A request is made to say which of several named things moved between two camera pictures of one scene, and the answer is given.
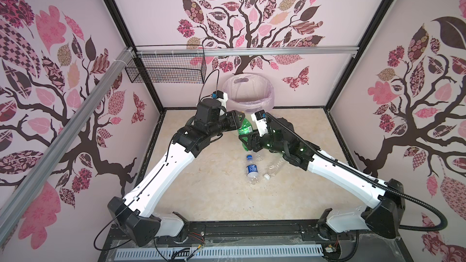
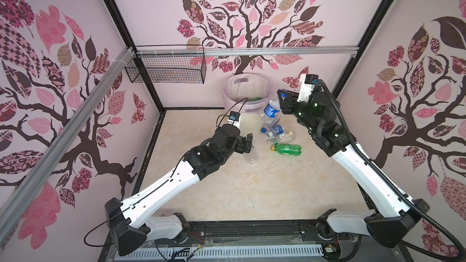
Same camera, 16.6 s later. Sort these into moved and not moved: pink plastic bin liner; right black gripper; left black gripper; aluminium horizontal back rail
Moved: right black gripper; left black gripper
Not moved: aluminium horizontal back rail; pink plastic bin liner
